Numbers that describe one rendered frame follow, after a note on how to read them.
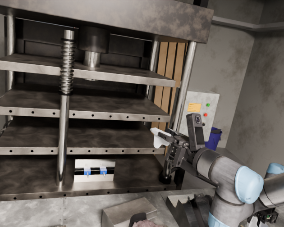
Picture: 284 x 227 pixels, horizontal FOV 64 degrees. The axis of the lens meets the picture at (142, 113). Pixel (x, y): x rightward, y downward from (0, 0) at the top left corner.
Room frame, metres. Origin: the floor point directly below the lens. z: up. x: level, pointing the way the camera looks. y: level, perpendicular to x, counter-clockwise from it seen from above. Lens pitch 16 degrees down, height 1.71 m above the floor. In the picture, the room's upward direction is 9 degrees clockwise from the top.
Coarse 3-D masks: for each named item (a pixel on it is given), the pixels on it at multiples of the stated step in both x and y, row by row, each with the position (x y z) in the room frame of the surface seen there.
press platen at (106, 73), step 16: (0, 64) 1.22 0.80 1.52; (16, 64) 1.25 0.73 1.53; (32, 64) 1.28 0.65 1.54; (48, 64) 1.37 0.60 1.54; (80, 64) 1.66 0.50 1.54; (112, 64) 2.10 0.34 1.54; (112, 80) 1.44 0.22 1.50; (128, 80) 1.47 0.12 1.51; (144, 80) 1.51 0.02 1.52; (160, 80) 1.55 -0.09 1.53
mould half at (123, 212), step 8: (136, 200) 1.08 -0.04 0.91; (144, 200) 1.09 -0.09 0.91; (112, 208) 0.99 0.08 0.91; (120, 208) 1.00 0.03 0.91; (128, 208) 1.01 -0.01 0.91; (136, 208) 1.02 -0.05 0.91; (144, 208) 1.03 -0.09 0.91; (152, 208) 1.04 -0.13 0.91; (104, 216) 0.95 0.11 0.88; (112, 216) 0.93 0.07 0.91; (120, 216) 0.94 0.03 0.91; (128, 216) 0.95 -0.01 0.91; (152, 216) 1.01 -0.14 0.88; (104, 224) 0.94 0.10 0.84; (112, 224) 0.89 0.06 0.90; (120, 224) 0.89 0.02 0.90; (128, 224) 0.92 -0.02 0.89; (160, 224) 0.97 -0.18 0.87
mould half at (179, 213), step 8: (168, 200) 1.21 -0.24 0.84; (176, 200) 1.20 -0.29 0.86; (184, 200) 1.11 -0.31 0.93; (200, 200) 1.13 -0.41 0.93; (168, 208) 1.20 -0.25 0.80; (176, 208) 1.12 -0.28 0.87; (184, 208) 1.05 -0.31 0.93; (200, 208) 1.08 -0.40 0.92; (208, 208) 1.09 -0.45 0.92; (176, 216) 1.10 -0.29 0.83; (184, 216) 1.03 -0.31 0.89; (192, 216) 1.02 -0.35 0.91; (208, 216) 1.05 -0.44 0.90; (184, 224) 1.02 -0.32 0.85; (192, 224) 0.98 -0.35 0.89
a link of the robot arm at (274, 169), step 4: (272, 164) 0.96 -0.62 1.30; (276, 164) 0.96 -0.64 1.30; (280, 164) 0.97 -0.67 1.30; (268, 168) 0.96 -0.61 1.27; (272, 168) 0.94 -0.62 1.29; (276, 168) 0.93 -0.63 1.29; (280, 168) 0.93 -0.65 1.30; (268, 172) 0.95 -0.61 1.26; (272, 172) 0.94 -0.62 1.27; (276, 172) 0.93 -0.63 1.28; (280, 172) 0.92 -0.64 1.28; (268, 176) 0.94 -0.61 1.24
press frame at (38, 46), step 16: (16, 32) 1.87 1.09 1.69; (32, 32) 1.91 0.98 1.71; (48, 32) 1.95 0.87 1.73; (16, 48) 1.87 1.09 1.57; (32, 48) 1.97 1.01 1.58; (48, 48) 2.01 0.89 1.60; (112, 48) 2.14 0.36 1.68; (128, 48) 2.19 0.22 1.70; (144, 48) 2.24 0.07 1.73; (128, 64) 2.26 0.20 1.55; (144, 64) 2.25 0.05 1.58; (16, 80) 1.87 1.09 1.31; (32, 80) 1.97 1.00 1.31; (48, 80) 2.01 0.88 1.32; (80, 80) 2.11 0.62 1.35
